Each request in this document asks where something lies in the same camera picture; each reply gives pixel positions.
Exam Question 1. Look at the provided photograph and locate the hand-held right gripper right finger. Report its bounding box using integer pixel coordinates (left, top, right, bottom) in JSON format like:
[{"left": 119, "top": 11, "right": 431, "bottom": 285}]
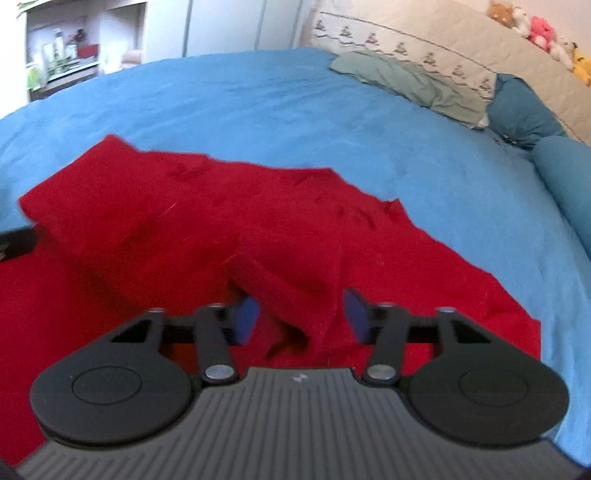
[{"left": 342, "top": 288, "right": 492, "bottom": 387}]

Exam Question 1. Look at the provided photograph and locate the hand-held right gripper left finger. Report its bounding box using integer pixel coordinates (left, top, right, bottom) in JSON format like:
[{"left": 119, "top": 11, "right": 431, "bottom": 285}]
[{"left": 110, "top": 295, "right": 260, "bottom": 385}]

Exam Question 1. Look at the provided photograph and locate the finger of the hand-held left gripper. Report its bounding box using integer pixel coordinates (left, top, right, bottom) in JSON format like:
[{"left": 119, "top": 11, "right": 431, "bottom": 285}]
[{"left": 0, "top": 227, "right": 40, "bottom": 263}]

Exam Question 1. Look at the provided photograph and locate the red garment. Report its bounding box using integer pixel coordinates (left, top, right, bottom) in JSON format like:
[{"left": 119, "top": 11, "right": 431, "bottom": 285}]
[{"left": 0, "top": 134, "right": 542, "bottom": 467}]

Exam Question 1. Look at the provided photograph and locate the white shelf unit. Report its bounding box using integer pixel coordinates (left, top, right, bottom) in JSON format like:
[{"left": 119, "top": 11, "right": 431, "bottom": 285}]
[{"left": 16, "top": 0, "right": 149, "bottom": 103}]

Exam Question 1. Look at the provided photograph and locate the grey-green pillow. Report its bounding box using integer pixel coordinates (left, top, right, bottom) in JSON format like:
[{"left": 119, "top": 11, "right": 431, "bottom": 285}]
[{"left": 329, "top": 50, "right": 490, "bottom": 130}]

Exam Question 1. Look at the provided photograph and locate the blue bolster pillow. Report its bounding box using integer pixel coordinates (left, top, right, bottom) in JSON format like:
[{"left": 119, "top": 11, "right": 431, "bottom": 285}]
[{"left": 531, "top": 135, "right": 591, "bottom": 259}]

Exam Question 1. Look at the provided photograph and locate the beige embroidered headboard cover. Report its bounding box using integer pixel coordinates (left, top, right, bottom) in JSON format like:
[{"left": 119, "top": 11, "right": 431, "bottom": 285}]
[{"left": 308, "top": 0, "right": 591, "bottom": 146}]

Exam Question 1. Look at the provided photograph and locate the white wardrobe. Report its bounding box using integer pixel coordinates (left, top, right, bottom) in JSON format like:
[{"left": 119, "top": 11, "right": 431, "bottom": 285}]
[{"left": 144, "top": 0, "right": 315, "bottom": 58}]

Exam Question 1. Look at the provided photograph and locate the brown plush toy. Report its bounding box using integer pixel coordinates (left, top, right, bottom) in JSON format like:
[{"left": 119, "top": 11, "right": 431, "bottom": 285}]
[{"left": 488, "top": 1, "right": 515, "bottom": 28}]

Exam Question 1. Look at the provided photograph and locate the pink plush toy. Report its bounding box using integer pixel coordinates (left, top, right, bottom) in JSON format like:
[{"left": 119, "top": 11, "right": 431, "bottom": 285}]
[{"left": 529, "top": 17, "right": 556, "bottom": 51}]

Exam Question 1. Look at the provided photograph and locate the white plush toy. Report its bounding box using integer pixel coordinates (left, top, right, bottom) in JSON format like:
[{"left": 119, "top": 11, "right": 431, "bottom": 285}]
[{"left": 512, "top": 6, "right": 533, "bottom": 38}]

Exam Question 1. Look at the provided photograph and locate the yellow plush toy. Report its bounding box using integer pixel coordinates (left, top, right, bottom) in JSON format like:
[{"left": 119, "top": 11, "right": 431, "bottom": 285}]
[{"left": 571, "top": 42, "right": 591, "bottom": 85}]

